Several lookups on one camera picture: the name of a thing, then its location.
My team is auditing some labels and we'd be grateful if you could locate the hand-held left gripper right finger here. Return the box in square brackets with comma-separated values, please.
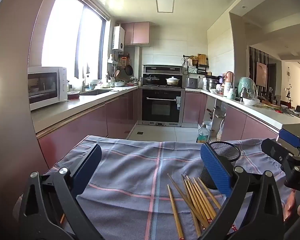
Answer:
[200, 142, 285, 240]

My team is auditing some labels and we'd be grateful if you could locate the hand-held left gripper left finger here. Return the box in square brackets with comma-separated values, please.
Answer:
[18, 144, 105, 240]

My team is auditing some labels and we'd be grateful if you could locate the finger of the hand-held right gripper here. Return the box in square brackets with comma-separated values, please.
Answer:
[277, 129, 300, 158]
[261, 138, 294, 172]

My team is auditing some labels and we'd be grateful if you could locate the black mesh utensil holder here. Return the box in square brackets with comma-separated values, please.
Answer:
[199, 141, 241, 189]

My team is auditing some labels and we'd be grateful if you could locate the pile of bamboo chopsticks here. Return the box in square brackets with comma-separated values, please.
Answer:
[167, 173, 238, 240]

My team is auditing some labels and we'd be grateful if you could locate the person's right hand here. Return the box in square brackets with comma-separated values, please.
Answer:
[283, 189, 300, 222]

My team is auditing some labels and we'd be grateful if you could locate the plastic bottle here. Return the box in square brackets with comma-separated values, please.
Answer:
[196, 124, 210, 143]

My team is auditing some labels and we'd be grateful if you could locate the grey-blue checked cloth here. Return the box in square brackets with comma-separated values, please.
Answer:
[12, 135, 293, 240]

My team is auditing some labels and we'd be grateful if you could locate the pink base cabinet run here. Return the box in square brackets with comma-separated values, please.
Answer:
[185, 91, 280, 143]
[36, 87, 140, 168]

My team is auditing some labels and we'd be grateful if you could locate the white bowl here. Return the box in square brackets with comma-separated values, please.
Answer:
[242, 97, 260, 106]

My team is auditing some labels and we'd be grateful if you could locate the mint green appliance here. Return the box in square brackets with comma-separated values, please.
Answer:
[237, 77, 258, 98]

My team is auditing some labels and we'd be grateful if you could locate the kitchen sink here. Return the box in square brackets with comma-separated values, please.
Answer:
[81, 89, 111, 96]

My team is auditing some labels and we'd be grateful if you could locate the black built-in oven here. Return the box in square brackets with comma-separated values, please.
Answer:
[141, 88, 183, 124]

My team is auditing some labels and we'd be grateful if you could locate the white casserole pot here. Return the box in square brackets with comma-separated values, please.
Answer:
[166, 76, 182, 85]

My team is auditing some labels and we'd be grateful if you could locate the white microwave oven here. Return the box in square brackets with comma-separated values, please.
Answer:
[28, 66, 68, 111]

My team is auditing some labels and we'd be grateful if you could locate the black lidded pot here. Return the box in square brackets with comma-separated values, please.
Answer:
[143, 75, 160, 85]

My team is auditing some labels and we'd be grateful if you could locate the steel range hood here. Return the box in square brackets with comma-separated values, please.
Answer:
[142, 64, 184, 74]

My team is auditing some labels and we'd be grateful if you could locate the white water heater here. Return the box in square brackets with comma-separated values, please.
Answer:
[112, 26, 125, 50]

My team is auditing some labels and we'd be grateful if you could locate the kitchen window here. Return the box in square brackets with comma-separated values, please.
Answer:
[41, 0, 107, 80]

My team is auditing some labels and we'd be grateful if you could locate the rectangular ceiling light panel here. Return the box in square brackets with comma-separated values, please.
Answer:
[155, 0, 175, 13]

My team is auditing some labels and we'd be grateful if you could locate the framed wall picture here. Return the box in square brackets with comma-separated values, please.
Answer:
[255, 61, 268, 87]

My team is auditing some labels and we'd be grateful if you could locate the black wall shelf rack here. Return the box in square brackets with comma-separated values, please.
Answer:
[184, 54, 210, 75]

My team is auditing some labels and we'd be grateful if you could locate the pink wall cabinet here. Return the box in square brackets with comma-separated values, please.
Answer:
[121, 22, 150, 46]

